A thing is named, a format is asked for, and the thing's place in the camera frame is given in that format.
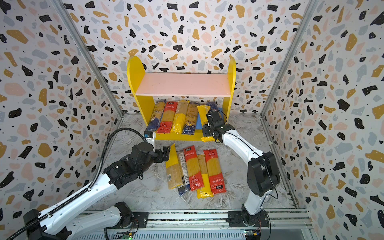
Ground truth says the dark blue Anko pasta bag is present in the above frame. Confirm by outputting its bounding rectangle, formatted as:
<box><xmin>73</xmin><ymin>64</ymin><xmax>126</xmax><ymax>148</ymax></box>
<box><xmin>146</xmin><ymin>99</ymin><xmax>167</xmax><ymax>132</ymax></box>

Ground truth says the yellow end spaghetti bag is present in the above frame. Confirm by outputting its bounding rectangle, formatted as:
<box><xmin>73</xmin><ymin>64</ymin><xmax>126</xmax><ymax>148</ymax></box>
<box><xmin>197</xmin><ymin>155</ymin><xmax>214</xmax><ymax>199</ymax></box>

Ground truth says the red black-label spaghetti bag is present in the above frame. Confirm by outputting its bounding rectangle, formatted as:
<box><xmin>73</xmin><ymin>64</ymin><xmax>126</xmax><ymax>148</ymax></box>
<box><xmin>157</xmin><ymin>101</ymin><xmax>178</xmax><ymax>134</ymax></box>

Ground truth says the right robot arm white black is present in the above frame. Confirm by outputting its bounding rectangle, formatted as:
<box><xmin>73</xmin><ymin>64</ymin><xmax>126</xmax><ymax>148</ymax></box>
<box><xmin>203</xmin><ymin>110</ymin><xmax>281</xmax><ymax>227</ymax></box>

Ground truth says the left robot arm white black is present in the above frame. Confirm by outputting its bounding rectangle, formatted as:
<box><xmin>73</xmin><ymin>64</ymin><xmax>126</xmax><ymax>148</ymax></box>
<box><xmin>24</xmin><ymin>142</ymin><xmax>171</xmax><ymax>240</ymax></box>

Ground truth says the yellow top spaghetti bag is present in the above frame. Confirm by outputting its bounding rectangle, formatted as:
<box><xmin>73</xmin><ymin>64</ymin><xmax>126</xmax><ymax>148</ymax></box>
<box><xmin>166</xmin><ymin>144</ymin><xmax>183</xmax><ymax>190</ymax></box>

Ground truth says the blue starry pasta bag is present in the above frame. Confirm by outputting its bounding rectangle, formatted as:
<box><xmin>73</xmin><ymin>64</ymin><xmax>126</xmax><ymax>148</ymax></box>
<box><xmin>182</xmin><ymin>102</ymin><xmax>199</xmax><ymax>136</ymax></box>

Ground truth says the yellow shelf with coloured boards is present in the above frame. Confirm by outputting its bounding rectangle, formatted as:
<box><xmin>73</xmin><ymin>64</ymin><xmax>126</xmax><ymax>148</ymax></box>
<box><xmin>127</xmin><ymin>57</ymin><xmax>236</xmax><ymax>124</ymax></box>

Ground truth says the white label noodle bag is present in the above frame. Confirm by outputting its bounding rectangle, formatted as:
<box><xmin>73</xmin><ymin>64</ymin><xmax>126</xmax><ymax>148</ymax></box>
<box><xmin>178</xmin><ymin>151</ymin><xmax>191</xmax><ymax>196</ymax></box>

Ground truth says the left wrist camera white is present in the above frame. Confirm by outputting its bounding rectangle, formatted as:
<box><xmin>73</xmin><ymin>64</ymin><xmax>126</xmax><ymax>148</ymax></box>
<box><xmin>144</xmin><ymin>131</ymin><xmax>156</xmax><ymax>147</ymax></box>

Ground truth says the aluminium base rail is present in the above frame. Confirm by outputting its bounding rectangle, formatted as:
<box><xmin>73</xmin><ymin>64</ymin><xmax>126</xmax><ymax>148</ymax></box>
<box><xmin>74</xmin><ymin>209</ymin><xmax>316</xmax><ymax>240</ymax></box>

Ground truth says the blue Barilla spaghetti pack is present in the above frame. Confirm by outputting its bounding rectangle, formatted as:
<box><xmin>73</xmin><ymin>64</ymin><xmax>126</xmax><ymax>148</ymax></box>
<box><xmin>206</xmin><ymin>102</ymin><xmax>221</xmax><ymax>113</ymax></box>

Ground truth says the yellow Pastatime bag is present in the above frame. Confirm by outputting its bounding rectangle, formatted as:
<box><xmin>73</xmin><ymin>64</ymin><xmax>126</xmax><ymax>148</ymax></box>
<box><xmin>171</xmin><ymin>100</ymin><xmax>190</xmax><ymax>134</ymax></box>
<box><xmin>197</xmin><ymin>105</ymin><xmax>215</xmax><ymax>142</ymax></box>

